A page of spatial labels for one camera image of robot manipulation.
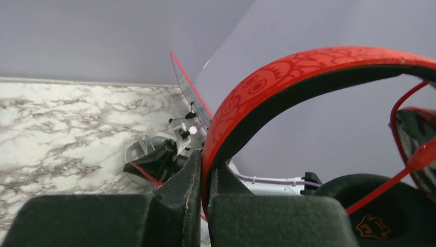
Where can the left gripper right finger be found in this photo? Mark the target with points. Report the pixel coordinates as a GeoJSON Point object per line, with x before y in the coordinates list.
{"type": "Point", "coordinates": [239, 218]}

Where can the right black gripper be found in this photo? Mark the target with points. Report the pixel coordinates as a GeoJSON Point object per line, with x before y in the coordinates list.
{"type": "Point", "coordinates": [174, 167]}

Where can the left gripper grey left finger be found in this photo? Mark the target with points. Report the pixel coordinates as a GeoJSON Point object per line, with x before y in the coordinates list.
{"type": "Point", "coordinates": [170, 216]}

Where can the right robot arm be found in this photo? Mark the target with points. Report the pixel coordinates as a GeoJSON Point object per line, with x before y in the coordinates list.
{"type": "Point", "coordinates": [273, 186]}

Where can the black whiteboard stand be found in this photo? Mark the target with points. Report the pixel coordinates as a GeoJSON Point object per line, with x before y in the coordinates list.
{"type": "Point", "coordinates": [192, 114]}

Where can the pink-framed whiteboard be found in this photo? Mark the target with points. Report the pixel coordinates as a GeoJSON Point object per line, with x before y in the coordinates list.
{"type": "Point", "coordinates": [191, 94]}

